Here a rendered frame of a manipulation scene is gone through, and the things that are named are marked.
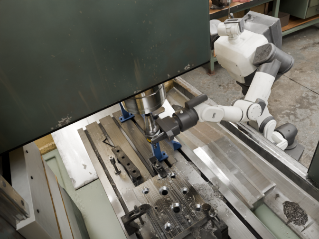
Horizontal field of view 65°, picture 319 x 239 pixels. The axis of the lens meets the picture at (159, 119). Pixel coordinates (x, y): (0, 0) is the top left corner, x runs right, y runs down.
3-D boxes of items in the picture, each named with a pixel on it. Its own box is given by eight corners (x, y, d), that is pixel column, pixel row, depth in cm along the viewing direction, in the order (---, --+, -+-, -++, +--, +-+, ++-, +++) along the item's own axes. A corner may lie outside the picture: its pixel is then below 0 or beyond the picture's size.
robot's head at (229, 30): (226, 32, 134) (221, 19, 128) (244, 32, 127) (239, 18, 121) (221, 42, 132) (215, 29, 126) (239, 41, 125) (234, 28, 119)
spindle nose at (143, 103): (113, 104, 90) (103, 75, 82) (147, 83, 97) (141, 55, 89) (140, 122, 80) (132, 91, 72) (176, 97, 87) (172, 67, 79)
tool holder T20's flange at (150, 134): (141, 133, 99) (139, 128, 98) (152, 124, 102) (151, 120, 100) (151, 140, 95) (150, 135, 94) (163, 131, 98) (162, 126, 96)
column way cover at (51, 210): (71, 194, 128) (19, 119, 94) (101, 286, 94) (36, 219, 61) (62, 199, 126) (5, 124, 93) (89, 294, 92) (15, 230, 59)
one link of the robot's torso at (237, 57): (252, 46, 165) (239, 0, 140) (297, 65, 141) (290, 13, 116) (220, 77, 165) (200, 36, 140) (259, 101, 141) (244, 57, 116)
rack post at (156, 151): (164, 151, 140) (154, 110, 120) (168, 157, 136) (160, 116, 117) (148, 160, 137) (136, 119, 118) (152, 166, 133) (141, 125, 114)
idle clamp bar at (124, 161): (121, 152, 144) (118, 145, 140) (145, 181, 126) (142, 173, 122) (114, 157, 143) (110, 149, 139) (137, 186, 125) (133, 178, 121)
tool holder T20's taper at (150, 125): (143, 128, 97) (139, 114, 93) (151, 122, 99) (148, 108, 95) (150, 133, 95) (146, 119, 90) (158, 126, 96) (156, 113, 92)
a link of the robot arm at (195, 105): (180, 122, 111) (201, 111, 114) (193, 131, 102) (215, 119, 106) (174, 99, 106) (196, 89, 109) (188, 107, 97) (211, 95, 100)
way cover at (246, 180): (188, 115, 202) (186, 99, 192) (280, 197, 138) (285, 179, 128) (155, 132, 194) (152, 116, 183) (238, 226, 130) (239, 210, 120)
